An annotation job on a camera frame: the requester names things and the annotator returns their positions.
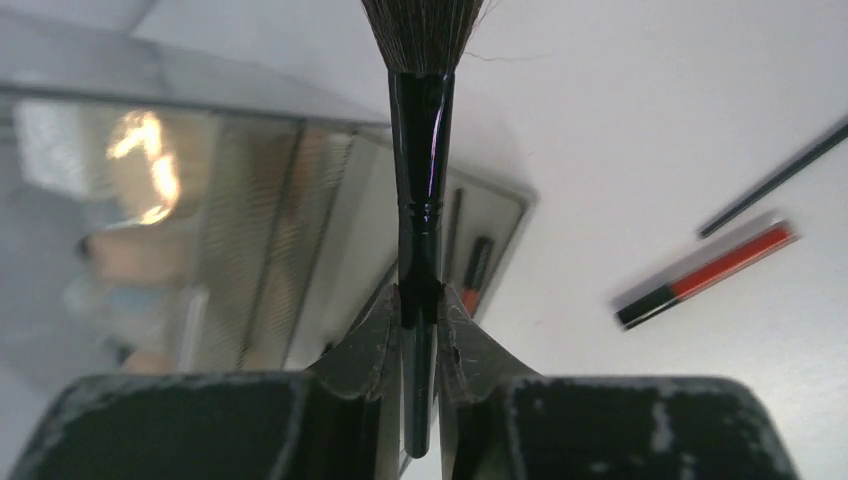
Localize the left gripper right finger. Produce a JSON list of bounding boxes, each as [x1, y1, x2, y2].
[[437, 288, 797, 479]]

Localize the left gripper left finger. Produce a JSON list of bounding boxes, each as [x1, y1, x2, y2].
[[10, 287, 401, 479]]

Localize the orange lip gloss tube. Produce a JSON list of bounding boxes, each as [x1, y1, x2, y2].
[[460, 236, 494, 317]]

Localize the red black lip pencil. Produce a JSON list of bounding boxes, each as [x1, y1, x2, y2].
[[616, 221, 797, 330]]

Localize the clear acrylic organizer box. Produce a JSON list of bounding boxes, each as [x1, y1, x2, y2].
[[0, 13, 538, 392]]

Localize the black powder brush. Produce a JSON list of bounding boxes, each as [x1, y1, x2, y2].
[[362, 0, 483, 459]]

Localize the long thin black brush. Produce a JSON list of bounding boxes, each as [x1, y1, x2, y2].
[[696, 115, 847, 239]]

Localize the black brow brush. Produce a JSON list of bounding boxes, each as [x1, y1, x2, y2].
[[444, 188, 465, 284]]

